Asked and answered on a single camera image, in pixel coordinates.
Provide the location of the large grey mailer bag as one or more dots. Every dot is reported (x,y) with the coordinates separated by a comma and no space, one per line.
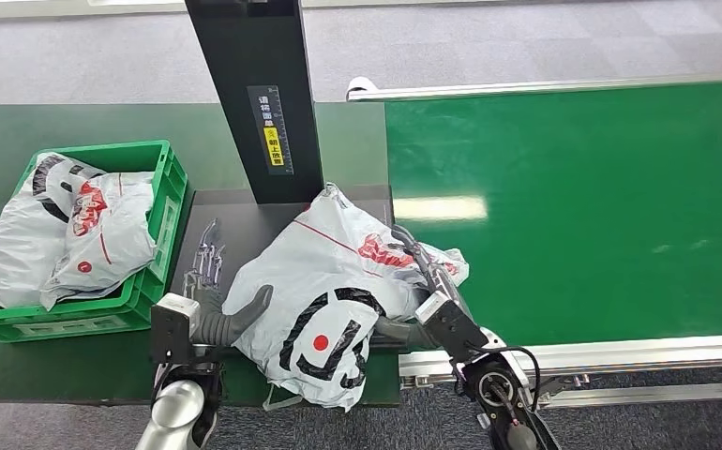
(13,248)

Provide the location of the green plastic crate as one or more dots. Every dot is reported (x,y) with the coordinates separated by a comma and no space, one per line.
(143,298)

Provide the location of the white mailer bag red stripe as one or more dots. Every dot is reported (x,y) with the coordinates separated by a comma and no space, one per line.
(324,273)

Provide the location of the black scanner column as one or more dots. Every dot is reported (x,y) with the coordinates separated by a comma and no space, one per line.
(255,56)

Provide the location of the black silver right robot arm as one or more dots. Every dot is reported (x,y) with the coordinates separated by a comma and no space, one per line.
(497,391)

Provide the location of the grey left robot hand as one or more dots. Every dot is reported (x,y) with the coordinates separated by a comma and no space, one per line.
(218,326)

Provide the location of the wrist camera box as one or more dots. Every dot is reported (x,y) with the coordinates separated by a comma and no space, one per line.
(168,329)
(454,326)

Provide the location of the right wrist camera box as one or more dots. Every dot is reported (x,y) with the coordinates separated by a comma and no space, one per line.
(454,326)

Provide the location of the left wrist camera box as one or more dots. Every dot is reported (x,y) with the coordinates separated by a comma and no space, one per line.
(168,329)

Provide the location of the thin aluminium conveyor rail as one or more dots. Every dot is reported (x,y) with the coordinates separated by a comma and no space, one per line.
(522,87)

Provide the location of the black scanner base plate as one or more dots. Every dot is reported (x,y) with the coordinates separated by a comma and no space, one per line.
(249,230)

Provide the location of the aluminium conveyor frame bar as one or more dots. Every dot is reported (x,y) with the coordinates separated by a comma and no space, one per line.
(659,392)

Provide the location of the black yellow column label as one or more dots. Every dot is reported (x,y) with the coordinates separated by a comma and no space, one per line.
(271,130)

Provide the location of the wide aluminium conveyor rail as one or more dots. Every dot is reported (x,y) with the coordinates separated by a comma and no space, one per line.
(647,354)

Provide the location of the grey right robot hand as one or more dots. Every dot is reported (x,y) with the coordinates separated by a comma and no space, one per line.
(398,332)

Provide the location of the green conveyor belt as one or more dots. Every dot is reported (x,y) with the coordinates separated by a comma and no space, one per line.
(616,186)

